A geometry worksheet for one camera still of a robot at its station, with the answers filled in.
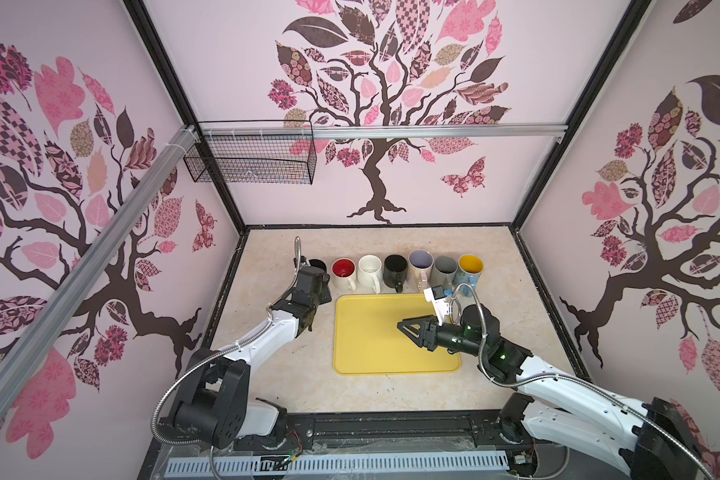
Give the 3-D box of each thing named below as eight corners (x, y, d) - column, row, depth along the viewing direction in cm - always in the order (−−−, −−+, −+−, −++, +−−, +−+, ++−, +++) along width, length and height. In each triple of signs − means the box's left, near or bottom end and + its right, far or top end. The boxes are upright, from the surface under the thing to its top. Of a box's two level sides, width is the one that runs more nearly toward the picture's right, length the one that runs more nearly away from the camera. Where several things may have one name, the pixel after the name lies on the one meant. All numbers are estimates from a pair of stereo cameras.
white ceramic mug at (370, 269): (358, 294, 101) (357, 281, 95) (359, 268, 109) (358, 254, 103) (382, 294, 101) (383, 281, 95) (381, 268, 109) (382, 254, 103)
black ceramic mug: (384, 294, 101) (385, 280, 94) (383, 269, 108) (384, 254, 101) (406, 294, 101) (409, 279, 94) (404, 269, 108) (406, 253, 101)
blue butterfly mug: (447, 295, 102) (455, 276, 93) (454, 271, 109) (462, 251, 100) (470, 302, 100) (479, 284, 91) (475, 277, 107) (485, 258, 98)
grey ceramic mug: (430, 294, 102) (436, 275, 93) (427, 275, 108) (433, 255, 99) (452, 294, 102) (460, 275, 93) (448, 275, 108) (455, 255, 99)
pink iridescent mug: (408, 294, 102) (411, 275, 94) (405, 269, 109) (408, 249, 101) (431, 294, 102) (437, 275, 94) (427, 269, 109) (432, 249, 101)
